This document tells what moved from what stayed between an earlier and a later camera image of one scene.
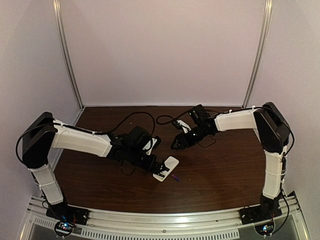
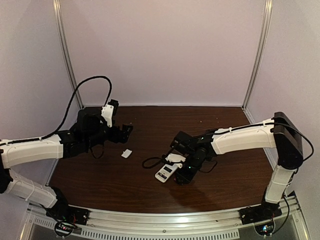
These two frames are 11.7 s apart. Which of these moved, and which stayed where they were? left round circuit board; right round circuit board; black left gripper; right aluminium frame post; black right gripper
Moved: black right gripper; black left gripper
Stayed: right round circuit board; left round circuit board; right aluminium frame post
